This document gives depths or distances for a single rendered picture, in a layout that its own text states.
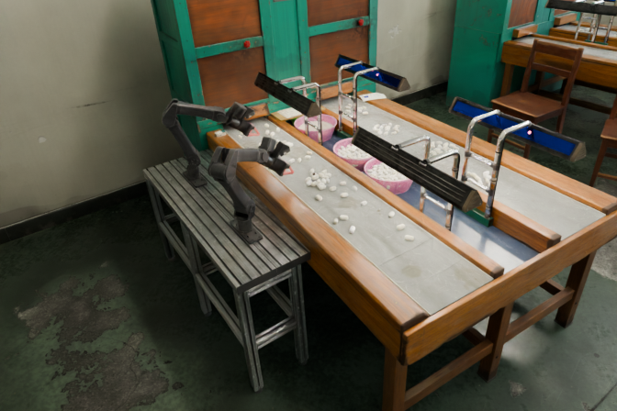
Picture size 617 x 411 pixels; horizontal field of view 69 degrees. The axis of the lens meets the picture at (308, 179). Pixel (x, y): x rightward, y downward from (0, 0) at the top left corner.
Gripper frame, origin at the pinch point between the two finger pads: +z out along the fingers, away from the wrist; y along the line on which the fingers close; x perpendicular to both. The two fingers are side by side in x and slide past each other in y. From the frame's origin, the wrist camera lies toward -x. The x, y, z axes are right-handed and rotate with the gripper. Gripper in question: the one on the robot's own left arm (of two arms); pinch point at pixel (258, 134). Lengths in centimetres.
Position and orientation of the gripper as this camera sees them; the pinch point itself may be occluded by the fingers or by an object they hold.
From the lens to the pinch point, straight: 249.2
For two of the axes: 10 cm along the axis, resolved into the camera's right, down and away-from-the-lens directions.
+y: -5.0, -4.1, 7.6
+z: 7.1, 3.1, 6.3
